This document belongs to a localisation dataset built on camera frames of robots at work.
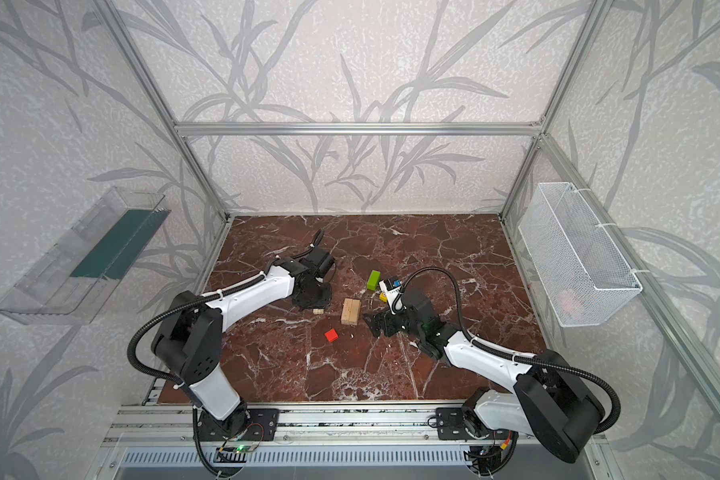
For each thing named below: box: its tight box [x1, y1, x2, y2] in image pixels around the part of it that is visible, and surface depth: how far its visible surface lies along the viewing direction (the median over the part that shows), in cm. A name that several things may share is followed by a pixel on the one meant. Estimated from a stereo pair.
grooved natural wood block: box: [341, 298, 361, 326], surface depth 93 cm
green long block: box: [367, 270, 381, 291], surface depth 101 cm
